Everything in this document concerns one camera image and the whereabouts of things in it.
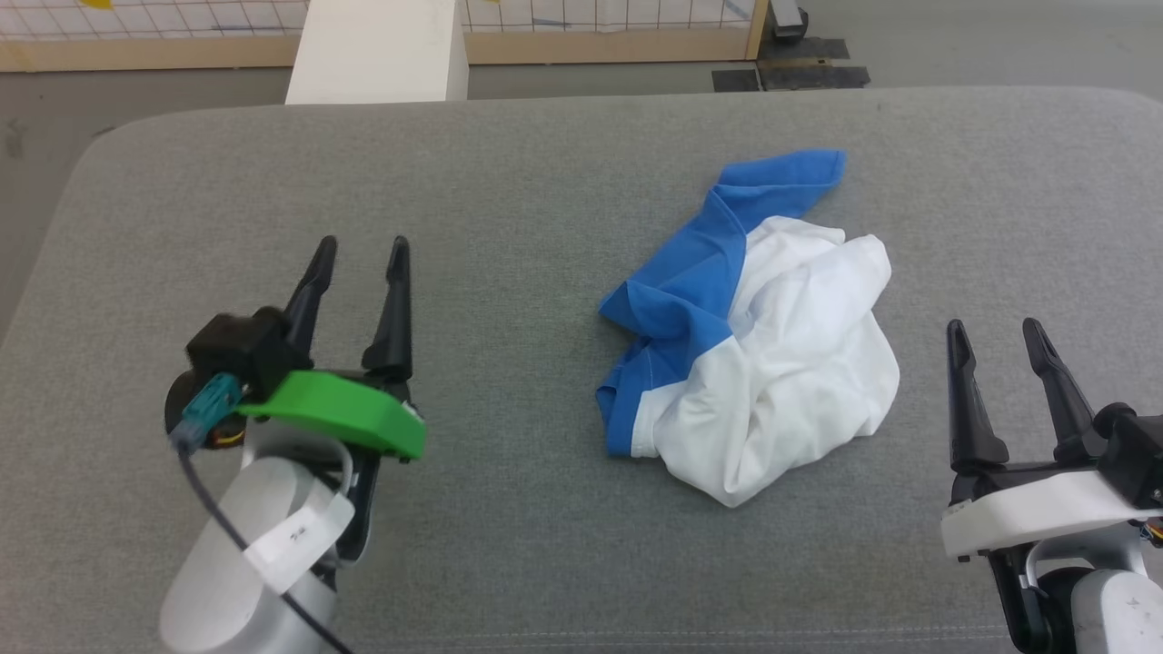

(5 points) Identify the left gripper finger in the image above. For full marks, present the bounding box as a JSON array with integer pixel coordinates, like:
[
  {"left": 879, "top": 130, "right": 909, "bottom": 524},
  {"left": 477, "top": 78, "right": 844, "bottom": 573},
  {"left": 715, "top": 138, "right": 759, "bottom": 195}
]
[
  {"left": 361, "top": 234, "right": 416, "bottom": 384},
  {"left": 282, "top": 235, "right": 339, "bottom": 357}
]

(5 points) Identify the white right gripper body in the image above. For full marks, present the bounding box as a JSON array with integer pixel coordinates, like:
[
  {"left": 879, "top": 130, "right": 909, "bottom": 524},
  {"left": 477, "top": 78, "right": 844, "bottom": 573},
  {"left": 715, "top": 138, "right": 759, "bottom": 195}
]
[{"left": 940, "top": 457, "right": 1163, "bottom": 561}]

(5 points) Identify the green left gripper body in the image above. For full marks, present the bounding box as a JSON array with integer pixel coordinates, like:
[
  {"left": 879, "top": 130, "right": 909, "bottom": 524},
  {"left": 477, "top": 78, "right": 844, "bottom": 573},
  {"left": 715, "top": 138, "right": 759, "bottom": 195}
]
[{"left": 236, "top": 368, "right": 429, "bottom": 562}]

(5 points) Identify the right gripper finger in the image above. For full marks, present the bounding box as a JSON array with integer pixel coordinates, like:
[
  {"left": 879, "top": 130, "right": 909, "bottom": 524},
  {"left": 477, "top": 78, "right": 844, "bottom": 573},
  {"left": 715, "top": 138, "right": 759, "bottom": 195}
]
[
  {"left": 1022, "top": 317, "right": 1107, "bottom": 465},
  {"left": 945, "top": 318, "right": 1010, "bottom": 477}
]

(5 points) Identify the blue and white shirt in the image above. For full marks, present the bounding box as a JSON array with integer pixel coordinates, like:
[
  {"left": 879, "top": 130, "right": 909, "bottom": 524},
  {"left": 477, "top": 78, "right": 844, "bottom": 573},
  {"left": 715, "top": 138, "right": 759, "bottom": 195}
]
[{"left": 595, "top": 150, "right": 902, "bottom": 508}]

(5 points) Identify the white label tag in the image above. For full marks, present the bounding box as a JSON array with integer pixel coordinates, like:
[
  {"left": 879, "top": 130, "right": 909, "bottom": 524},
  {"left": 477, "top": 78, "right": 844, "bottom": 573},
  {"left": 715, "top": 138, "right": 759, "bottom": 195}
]
[{"left": 243, "top": 493, "right": 356, "bottom": 596}]

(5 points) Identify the white rectangular pillar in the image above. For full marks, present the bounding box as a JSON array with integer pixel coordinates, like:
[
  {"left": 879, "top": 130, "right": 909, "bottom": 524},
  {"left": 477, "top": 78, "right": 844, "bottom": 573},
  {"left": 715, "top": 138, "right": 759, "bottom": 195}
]
[{"left": 284, "top": 0, "right": 471, "bottom": 105}]

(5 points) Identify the large black floor tape patch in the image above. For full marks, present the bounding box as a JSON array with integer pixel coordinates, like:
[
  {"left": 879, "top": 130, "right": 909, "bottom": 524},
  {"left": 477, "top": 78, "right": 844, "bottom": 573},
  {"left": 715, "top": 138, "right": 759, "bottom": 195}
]
[{"left": 756, "top": 36, "right": 871, "bottom": 92}]

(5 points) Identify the black caster foot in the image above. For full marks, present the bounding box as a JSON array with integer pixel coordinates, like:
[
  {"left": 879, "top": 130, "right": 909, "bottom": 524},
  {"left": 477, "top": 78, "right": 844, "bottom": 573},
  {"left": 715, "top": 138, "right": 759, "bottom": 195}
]
[{"left": 768, "top": 0, "right": 810, "bottom": 43}]

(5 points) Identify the teal cable connector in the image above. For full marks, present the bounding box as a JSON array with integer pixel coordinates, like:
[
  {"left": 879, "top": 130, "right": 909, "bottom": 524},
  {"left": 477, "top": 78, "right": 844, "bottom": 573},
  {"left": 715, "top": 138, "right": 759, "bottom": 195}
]
[{"left": 171, "top": 373, "right": 245, "bottom": 452}]

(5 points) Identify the thin black cable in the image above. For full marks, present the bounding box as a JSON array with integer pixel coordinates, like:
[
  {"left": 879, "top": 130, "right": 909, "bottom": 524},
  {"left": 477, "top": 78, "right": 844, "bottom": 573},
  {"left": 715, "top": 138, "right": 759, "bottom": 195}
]
[{"left": 177, "top": 443, "right": 355, "bottom": 654}]

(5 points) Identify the lemon grid wall panel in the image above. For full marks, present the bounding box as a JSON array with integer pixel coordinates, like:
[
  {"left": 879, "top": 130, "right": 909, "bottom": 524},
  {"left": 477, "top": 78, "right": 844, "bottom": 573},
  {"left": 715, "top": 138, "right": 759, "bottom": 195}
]
[{"left": 0, "top": 0, "right": 770, "bottom": 74}]

